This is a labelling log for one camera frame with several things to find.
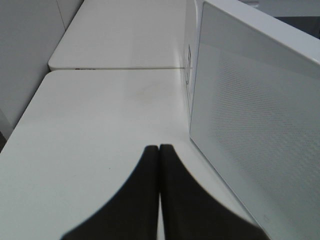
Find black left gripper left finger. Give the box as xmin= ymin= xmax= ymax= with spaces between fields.
xmin=62 ymin=145 xmax=159 ymax=240

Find white microwave door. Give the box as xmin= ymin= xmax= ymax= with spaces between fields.
xmin=190 ymin=0 xmax=320 ymax=240

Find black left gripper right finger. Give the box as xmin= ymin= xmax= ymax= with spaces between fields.
xmin=159 ymin=144 xmax=268 ymax=240

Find white microwave oven body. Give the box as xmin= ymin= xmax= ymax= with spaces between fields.
xmin=179 ymin=0 xmax=204 ymax=133

